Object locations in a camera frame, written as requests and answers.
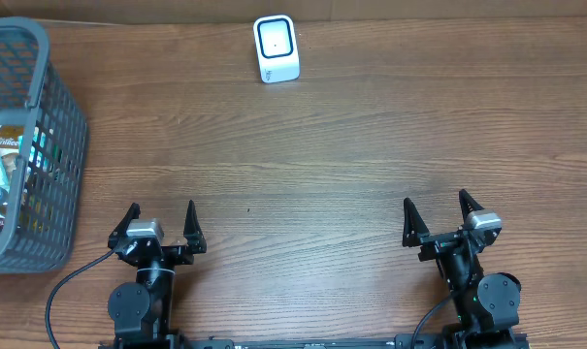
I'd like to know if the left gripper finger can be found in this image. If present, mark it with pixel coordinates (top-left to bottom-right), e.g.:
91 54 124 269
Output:
109 203 141 238
183 200 207 247

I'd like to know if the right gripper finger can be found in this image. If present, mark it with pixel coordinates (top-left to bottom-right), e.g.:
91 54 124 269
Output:
459 189 484 223
402 198 430 247

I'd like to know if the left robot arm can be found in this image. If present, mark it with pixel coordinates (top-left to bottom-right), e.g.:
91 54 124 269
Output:
108 202 207 348

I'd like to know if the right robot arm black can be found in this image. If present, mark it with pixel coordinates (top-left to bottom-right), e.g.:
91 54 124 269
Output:
402 189 530 349

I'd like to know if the white barcode scanner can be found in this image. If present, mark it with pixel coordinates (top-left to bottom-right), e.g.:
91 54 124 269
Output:
253 15 301 84

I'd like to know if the brown snack packet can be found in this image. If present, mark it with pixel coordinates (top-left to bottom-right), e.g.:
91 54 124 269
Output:
0 126 24 158

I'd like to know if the grey plastic shopping basket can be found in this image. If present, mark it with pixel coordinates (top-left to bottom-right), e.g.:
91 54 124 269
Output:
0 17 89 274

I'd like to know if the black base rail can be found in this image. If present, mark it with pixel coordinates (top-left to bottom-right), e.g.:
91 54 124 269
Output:
98 334 531 349

